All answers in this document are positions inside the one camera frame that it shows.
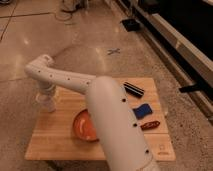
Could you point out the orange bowl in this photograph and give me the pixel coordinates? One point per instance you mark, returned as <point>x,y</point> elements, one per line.
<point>83,127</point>

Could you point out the dark red oblong object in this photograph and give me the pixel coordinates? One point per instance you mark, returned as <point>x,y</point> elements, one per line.
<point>150,125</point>

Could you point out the black rectangular block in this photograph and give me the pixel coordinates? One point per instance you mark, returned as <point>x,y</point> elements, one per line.
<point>133,90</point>

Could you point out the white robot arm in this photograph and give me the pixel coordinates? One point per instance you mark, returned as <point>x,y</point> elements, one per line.
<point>118,131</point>

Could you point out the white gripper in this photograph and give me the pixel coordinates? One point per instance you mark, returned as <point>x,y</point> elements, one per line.
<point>46,95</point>

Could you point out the wooden table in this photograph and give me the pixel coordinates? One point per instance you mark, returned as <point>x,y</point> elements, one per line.
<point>53,138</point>

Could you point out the long metal rail frame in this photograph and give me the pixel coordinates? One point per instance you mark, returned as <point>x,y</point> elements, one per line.
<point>186,26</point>

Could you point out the blue sponge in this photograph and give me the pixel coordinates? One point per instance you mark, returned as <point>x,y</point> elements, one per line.
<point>142,111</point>

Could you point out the black floor mat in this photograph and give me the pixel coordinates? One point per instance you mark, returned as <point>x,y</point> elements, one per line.
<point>130,24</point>

